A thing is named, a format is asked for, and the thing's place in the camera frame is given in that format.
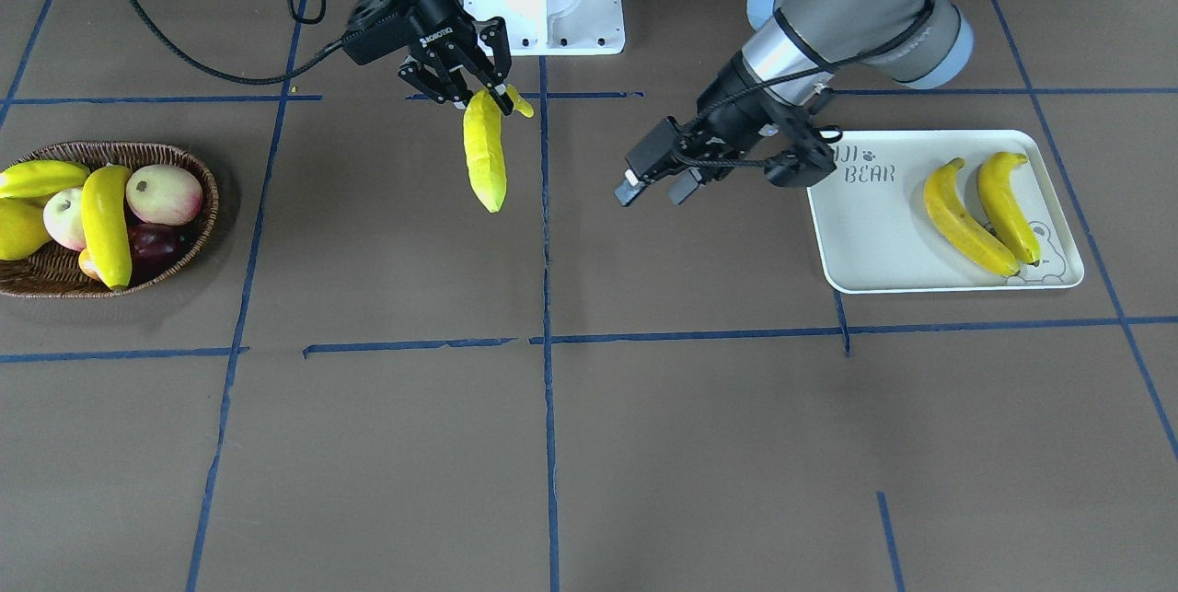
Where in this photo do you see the orange fruit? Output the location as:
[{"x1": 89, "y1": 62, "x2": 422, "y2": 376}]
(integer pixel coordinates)
[{"x1": 77, "y1": 250, "x2": 104, "y2": 282}]

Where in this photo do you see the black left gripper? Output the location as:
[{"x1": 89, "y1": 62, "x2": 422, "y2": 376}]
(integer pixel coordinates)
[{"x1": 614, "y1": 53, "x2": 790, "y2": 207}]

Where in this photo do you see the pink peach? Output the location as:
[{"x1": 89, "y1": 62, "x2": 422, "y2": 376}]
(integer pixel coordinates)
[{"x1": 125, "y1": 164, "x2": 203, "y2": 226}]

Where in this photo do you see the yellow star fruit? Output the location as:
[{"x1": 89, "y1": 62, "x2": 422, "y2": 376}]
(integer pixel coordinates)
[{"x1": 1, "y1": 159, "x2": 91, "y2": 199}]

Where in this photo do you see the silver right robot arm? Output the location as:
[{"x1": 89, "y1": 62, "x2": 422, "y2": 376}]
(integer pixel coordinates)
[{"x1": 338, "y1": 0, "x2": 514, "y2": 115}]

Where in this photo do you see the yellow banana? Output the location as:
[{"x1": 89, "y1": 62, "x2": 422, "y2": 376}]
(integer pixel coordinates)
[
  {"x1": 81, "y1": 165, "x2": 133, "y2": 293},
  {"x1": 462, "y1": 88, "x2": 507, "y2": 212},
  {"x1": 977, "y1": 151, "x2": 1043, "y2": 266},
  {"x1": 922, "y1": 158, "x2": 1020, "y2": 278}
]

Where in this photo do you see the cream bear print tray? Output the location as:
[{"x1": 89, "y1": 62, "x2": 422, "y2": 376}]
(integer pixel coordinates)
[{"x1": 808, "y1": 129, "x2": 1085, "y2": 294}]

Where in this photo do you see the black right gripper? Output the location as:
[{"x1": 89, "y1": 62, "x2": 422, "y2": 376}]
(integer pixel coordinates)
[{"x1": 344, "y1": 0, "x2": 514, "y2": 115}]

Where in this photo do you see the yellow lemon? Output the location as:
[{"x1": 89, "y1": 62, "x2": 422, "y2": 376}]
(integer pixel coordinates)
[{"x1": 1, "y1": 199, "x2": 51, "y2": 261}]

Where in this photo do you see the brown wicker basket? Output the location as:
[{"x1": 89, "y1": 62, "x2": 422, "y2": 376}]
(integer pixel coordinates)
[{"x1": 1, "y1": 142, "x2": 220, "y2": 299}]

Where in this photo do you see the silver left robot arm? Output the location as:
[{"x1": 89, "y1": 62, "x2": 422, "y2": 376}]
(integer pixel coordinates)
[{"x1": 615, "y1": 0, "x2": 975, "y2": 206}]

